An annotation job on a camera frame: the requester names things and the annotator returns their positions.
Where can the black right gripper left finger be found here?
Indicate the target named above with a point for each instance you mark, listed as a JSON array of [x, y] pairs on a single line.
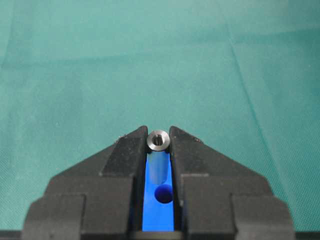
[[100, 198]]

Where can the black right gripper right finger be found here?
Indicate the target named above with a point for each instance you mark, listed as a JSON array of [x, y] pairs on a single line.
[[217, 198]]

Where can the small silver metal shaft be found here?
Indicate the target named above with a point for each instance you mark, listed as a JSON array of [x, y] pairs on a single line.
[[158, 142]]

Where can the blue plastic gear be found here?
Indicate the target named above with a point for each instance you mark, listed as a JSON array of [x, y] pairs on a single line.
[[158, 210]]

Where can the green table cloth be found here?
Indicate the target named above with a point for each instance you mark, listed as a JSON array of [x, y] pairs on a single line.
[[241, 75]]

